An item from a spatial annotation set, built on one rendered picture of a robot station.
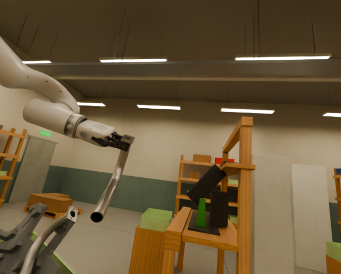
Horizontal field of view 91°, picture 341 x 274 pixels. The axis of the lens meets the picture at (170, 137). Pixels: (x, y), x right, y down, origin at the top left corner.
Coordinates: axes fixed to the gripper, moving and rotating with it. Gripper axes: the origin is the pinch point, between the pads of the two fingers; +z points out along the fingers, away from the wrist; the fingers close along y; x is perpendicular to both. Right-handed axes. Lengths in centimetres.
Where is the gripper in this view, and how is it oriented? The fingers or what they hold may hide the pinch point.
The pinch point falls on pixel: (124, 143)
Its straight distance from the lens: 61.5
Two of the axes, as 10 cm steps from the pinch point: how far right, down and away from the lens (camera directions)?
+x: -3.9, 8.8, 2.6
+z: 9.2, 3.6, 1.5
